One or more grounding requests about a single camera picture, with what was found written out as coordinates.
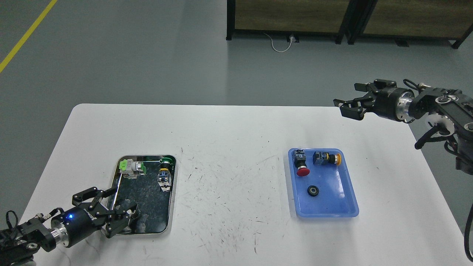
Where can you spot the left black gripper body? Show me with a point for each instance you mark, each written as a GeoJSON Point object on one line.
{"type": "Point", "coordinates": [74, 225]}

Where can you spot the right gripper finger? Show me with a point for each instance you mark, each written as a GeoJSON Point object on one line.
{"type": "Point", "coordinates": [355, 109]}
{"type": "Point", "coordinates": [374, 86]}

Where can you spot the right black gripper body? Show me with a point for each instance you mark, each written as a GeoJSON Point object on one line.
{"type": "Point", "coordinates": [393, 104]}

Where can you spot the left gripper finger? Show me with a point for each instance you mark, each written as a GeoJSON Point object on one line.
{"type": "Point", "coordinates": [119, 222]}
{"type": "Point", "coordinates": [90, 200]}

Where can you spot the black gear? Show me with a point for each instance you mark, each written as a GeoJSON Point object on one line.
{"type": "Point", "coordinates": [135, 214]}
{"type": "Point", "coordinates": [313, 190]}

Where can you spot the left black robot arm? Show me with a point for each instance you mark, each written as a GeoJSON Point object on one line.
{"type": "Point", "coordinates": [20, 242]}

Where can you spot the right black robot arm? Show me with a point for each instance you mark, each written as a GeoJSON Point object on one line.
{"type": "Point", "coordinates": [449, 113]}

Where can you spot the silver metal tray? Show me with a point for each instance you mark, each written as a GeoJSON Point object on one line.
{"type": "Point", "coordinates": [155, 205]}

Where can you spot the blue plastic tray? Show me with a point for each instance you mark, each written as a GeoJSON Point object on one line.
{"type": "Point", "coordinates": [336, 198]}

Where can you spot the black framed wooden cabinet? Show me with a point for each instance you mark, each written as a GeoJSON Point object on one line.
{"type": "Point", "coordinates": [298, 18]}

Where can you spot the green push button switch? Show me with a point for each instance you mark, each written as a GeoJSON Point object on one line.
{"type": "Point", "coordinates": [131, 169]}

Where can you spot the yellow push button switch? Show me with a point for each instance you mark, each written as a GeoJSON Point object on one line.
{"type": "Point", "coordinates": [325, 158]}

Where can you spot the green yellow button switch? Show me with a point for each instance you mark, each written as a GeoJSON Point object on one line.
{"type": "Point", "coordinates": [165, 176]}

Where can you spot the red mushroom button switch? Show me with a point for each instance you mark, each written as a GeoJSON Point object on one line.
{"type": "Point", "coordinates": [299, 161]}

